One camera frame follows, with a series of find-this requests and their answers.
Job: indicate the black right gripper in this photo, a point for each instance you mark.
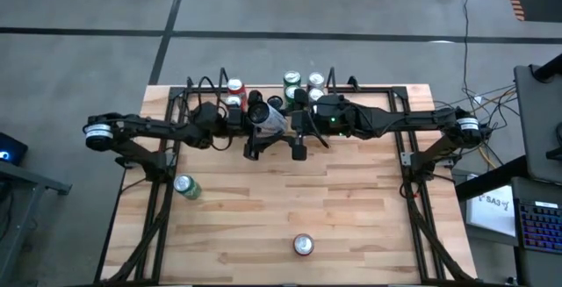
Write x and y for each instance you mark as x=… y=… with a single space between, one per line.
x=303 y=122

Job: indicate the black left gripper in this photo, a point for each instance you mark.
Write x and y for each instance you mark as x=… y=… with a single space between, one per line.
x=236 y=122

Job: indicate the green Sprite can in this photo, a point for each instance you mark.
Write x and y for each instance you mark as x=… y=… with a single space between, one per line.
x=291 y=92
x=189 y=189
x=292 y=77

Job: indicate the silver Diet Coke can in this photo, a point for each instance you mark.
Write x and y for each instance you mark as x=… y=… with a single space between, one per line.
x=315 y=95
x=316 y=78

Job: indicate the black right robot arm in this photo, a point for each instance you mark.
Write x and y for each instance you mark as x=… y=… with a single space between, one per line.
x=395 y=120

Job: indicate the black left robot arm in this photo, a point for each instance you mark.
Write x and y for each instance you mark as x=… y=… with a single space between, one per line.
x=145 y=131

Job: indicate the black metal shelf leg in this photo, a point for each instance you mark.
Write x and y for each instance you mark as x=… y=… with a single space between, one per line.
x=216 y=89

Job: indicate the black metal beam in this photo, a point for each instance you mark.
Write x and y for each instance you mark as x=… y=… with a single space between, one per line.
x=487 y=179

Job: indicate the white paper sign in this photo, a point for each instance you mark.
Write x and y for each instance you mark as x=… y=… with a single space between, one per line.
x=494 y=210

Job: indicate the grey metal workbench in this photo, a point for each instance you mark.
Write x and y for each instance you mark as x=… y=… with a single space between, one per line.
x=30 y=181

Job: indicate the grey desk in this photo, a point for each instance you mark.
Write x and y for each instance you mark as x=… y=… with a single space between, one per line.
x=538 y=124
x=531 y=269

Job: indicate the black computer tower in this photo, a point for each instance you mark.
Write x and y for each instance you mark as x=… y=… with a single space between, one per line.
x=11 y=146

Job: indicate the blue backlit keyboard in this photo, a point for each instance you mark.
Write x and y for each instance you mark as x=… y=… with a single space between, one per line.
x=540 y=227

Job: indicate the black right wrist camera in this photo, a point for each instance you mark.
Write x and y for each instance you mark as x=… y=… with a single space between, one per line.
x=331 y=105

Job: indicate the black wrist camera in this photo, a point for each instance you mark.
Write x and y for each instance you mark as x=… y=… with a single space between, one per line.
x=204 y=113
x=331 y=105

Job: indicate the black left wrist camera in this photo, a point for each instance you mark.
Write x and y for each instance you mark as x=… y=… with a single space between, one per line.
x=204 y=113

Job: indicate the black metal frame stand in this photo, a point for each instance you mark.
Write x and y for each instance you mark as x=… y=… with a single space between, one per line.
x=332 y=83

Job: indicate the black frame corner bracket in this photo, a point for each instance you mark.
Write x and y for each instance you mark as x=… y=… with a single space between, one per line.
x=189 y=82
x=353 y=83

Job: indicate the silver mounting bracket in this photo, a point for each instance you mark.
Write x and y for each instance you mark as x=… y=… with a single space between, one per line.
x=406 y=159

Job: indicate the black metal table frame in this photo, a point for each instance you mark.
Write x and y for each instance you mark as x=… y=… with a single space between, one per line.
x=404 y=217

